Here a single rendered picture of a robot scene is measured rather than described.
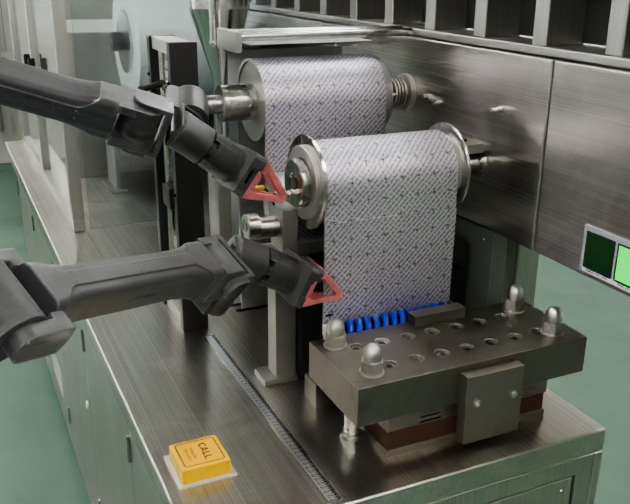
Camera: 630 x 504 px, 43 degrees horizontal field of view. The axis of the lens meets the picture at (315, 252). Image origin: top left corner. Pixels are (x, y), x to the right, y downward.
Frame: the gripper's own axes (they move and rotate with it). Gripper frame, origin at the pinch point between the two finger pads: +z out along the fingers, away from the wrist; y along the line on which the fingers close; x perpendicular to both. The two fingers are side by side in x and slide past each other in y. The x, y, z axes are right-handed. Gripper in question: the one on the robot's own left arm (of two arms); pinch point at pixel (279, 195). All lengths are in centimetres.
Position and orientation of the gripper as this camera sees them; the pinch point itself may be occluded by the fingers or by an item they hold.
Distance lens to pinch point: 124.0
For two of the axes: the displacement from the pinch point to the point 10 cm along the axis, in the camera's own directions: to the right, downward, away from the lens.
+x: 5.4, -8.4, -0.2
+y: 4.3, 2.9, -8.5
